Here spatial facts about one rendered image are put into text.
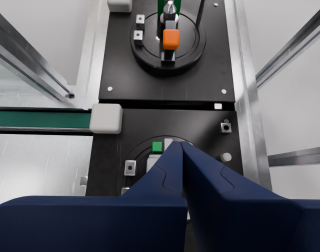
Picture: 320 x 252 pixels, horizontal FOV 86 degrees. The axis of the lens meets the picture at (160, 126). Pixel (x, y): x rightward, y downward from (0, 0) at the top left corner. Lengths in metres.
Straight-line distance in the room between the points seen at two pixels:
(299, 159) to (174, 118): 0.19
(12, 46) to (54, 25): 0.37
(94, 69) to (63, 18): 0.29
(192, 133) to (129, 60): 0.18
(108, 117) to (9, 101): 0.19
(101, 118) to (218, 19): 0.30
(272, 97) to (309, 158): 0.24
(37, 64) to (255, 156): 0.36
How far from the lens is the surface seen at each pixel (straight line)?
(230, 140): 0.30
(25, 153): 0.41
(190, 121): 0.29
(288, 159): 0.34
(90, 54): 0.38
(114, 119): 0.27
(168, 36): 0.24
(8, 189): 0.42
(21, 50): 0.28
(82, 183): 0.30
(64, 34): 0.59
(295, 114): 0.52
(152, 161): 0.16
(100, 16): 0.45
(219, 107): 0.32
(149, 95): 0.30
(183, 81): 0.32
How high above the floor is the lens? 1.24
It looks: 74 degrees down
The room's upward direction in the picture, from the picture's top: 2 degrees clockwise
